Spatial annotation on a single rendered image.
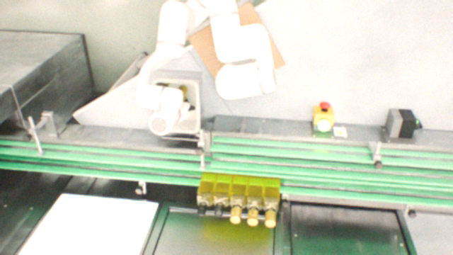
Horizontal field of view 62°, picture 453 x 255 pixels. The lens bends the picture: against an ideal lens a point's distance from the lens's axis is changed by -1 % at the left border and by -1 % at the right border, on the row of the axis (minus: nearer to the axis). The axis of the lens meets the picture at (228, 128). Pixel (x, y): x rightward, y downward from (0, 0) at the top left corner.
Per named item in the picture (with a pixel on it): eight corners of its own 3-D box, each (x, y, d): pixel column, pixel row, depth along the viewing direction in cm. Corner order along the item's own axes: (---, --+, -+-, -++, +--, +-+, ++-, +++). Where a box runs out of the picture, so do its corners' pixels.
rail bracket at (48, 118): (57, 130, 163) (27, 161, 144) (47, 95, 154) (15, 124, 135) (67, 131, 163) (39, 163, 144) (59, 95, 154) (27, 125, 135)
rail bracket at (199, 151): (202, 156, 148) (196, 176, 138) (200, 118, 139) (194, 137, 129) (209, 156, 148) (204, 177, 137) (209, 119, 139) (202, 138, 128)
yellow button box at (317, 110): (311, 120, 149) (313, 130, 143) (313, 103, 145) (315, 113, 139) (330, 121, 148) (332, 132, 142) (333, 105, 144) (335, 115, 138)
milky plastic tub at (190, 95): (162, 120, 157) (156, 131, 150) (157, 69, 145) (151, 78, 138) (204, 122, 155) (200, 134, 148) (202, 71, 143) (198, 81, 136)
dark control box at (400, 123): (383, 125, 146) (388, 137, 139) (388, 107, 142) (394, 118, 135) (406, 127, 146) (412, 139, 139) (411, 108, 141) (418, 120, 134)
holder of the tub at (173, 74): (164, 129, 160) (159, 140, 154) (158, 69, 146) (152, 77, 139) (204, 132, 159) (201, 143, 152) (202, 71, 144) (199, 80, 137)
